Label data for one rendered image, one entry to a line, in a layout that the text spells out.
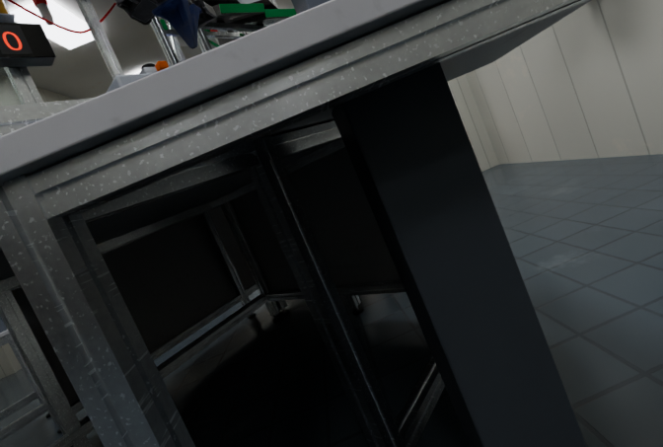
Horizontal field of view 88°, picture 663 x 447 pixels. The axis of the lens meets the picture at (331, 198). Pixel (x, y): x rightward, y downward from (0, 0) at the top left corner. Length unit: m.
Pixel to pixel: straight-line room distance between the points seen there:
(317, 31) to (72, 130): 0.21
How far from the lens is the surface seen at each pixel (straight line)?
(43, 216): 0.39
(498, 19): 0.38
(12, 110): 0.60
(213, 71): 0.31
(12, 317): 1.86
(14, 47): 0.96
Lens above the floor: 0.73
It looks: 5 degrees down
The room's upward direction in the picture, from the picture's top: 23 degrees counter-clockwise
